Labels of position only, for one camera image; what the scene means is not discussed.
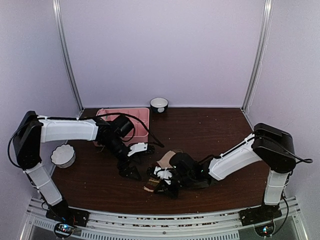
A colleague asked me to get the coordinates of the aluminium front rail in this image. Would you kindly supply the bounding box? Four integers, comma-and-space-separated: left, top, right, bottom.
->
19, 196, 307, 240

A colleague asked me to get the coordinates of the aluminium frame post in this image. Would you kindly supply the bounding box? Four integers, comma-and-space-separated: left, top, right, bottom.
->
241, 0, 273, 114
52, 0, 84, 115

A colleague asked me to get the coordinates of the black and white bowl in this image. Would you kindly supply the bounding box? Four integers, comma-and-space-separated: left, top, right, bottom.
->
150, 97, 169, 114

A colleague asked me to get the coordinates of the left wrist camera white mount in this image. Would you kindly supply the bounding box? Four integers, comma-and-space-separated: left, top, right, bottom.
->
127, 142, 155, 157

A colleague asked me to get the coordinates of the pink sock with teal patches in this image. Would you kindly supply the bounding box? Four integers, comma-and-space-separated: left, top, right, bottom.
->
96, 108, 108, 118

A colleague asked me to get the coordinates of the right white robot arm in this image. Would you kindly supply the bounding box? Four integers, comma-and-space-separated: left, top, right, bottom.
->
148, 123, 296, 221

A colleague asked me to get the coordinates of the white fluted bowl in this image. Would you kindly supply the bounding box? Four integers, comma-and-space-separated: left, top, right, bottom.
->
50, 144, 76, 169

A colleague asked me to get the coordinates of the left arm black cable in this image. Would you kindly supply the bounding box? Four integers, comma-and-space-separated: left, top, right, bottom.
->
94, 112, 166, 148

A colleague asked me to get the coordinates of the round control board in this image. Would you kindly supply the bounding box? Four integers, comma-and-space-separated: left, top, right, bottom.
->
53, 222, 75, 238
254, 222, 275, 238

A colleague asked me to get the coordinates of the right round control board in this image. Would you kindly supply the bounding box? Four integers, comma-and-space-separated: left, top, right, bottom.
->
254, 222, 275, 238

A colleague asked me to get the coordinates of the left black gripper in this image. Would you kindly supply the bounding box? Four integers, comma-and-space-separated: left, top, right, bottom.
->
102, 136, 144, 181

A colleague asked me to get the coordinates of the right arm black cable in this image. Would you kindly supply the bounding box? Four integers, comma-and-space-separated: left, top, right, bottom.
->
252, 134, 313, 166

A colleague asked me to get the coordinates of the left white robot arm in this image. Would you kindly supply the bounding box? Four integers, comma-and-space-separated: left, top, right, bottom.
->
8, 111, 141, 222

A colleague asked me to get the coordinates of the beige striped ribbed sock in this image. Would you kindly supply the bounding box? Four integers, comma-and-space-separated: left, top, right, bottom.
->
143, 149, 183, 193

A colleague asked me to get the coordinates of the right aluminium frame post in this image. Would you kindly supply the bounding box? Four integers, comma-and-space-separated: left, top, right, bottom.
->
241, 0, 273, 114

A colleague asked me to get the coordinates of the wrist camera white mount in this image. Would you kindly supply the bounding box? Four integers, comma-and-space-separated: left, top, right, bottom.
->
127, 142, 155, 157
147, 166, 173, 181

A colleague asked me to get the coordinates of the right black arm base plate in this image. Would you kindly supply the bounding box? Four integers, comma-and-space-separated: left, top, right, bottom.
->
238, 205, 282, 226

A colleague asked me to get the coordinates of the left aluminium frame post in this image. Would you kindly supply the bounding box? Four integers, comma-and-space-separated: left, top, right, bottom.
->
52, 0, 84, 115

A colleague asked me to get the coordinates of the left round control board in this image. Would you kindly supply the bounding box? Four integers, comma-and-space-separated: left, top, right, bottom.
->
53, 222, 75, 238

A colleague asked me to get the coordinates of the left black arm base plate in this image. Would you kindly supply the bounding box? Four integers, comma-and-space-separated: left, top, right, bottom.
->
45, 206, 90, 227

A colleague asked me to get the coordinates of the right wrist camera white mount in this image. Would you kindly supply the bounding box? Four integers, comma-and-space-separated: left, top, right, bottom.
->
147, 166, 173, 181

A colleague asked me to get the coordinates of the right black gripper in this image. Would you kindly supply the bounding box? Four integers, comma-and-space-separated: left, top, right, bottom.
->
155, 173, 195, 201

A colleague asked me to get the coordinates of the pink divided organizer tray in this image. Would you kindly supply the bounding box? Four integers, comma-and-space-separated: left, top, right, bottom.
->
107, 107, 150, 146

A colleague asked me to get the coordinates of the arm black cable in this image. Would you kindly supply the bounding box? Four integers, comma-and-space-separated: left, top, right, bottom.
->
252, 134, 313, 166
94, 112, 166, 148

